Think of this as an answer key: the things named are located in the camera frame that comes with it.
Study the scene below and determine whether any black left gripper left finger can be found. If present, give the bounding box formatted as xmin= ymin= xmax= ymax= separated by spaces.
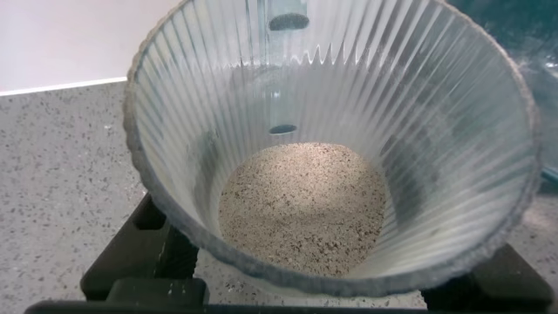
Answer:
xmin=80 ymin=194 xmax=210 ymax=306

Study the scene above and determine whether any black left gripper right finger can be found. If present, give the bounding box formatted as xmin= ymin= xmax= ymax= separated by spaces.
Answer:
xmin=420 ymin=243 xmax=555 ymax=313

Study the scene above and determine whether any ribbed clear plastic cup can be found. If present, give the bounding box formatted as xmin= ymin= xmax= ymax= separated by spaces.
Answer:
xmin=122 ymin=0 xmax=541 ymax=298

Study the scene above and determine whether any beige grainy powder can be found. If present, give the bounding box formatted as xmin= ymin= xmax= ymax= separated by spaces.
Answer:
xmin=217 ymin=141 xmax=388 ymax=278

